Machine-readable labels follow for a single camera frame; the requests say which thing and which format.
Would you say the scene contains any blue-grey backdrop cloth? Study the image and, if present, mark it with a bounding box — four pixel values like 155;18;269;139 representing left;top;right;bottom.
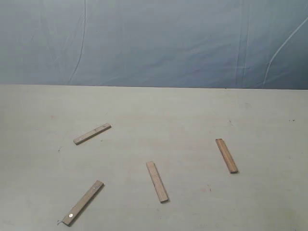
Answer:
0;0;308;90

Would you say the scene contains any wooden stick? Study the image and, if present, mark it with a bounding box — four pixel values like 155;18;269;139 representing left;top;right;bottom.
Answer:
73;123;112;145
215;139;239;174
146;161;169;203
61;180;104;226

